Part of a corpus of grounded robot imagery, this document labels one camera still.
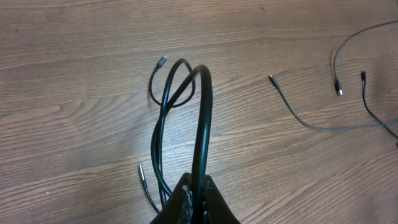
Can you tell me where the black usb cable one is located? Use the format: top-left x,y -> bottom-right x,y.
360,70 -> 398,139

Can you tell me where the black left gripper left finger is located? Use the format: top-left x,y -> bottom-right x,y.
150,172 -> 192,224

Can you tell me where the black usb cable three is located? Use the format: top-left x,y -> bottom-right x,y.
268,20 -> 398,131

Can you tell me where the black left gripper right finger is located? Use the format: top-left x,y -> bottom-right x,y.
203,175 -> 240,224

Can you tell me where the black usb cable two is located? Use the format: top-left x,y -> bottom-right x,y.
137,55 -> 214,224

